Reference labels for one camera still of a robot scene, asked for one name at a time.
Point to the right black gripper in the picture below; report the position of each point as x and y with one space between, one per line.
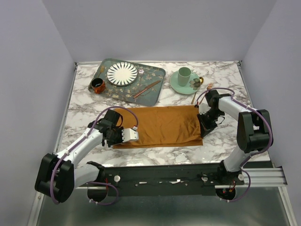
205 128

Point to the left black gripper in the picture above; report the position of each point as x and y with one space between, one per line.
110 143

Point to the orange-brown cloth napkin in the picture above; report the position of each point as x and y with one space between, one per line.
170 126

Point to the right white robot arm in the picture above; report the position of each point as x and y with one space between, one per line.
254 132

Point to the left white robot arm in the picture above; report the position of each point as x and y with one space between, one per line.
58 174

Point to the gold spoon with flower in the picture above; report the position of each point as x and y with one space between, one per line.
196 83

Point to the mint green saucer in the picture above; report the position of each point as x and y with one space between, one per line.
185 86

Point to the copper black mug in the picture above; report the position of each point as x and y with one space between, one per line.
97 86

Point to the mint green cup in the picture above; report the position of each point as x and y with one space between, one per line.
183 76

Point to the teal floral serving tray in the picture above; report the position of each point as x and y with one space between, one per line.
126 93

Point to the copper table knife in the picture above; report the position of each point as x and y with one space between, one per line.
146 88

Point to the white black striped plate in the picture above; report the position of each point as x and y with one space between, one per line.
122 73

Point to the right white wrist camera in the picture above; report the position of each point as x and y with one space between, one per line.
203 108

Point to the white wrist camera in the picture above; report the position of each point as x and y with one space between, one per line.
129 135
203 108

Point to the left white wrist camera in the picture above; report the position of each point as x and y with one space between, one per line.
129 135

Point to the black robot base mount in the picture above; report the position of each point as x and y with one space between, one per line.
192 188

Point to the aluminium frame rail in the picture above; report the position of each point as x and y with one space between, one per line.
262 177

